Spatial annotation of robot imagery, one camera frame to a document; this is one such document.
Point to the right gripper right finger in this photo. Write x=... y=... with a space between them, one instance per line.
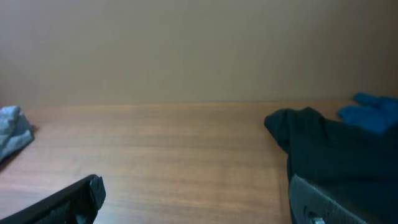
x=311 y=204

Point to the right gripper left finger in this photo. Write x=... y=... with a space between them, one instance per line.
x=75 y=204

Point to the black garment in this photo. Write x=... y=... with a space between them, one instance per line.
x=349 y=162

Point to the folded light blue jeans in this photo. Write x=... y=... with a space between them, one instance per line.
x=16 y=131

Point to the dark blue garment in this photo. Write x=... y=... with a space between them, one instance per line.
x=373 y=113

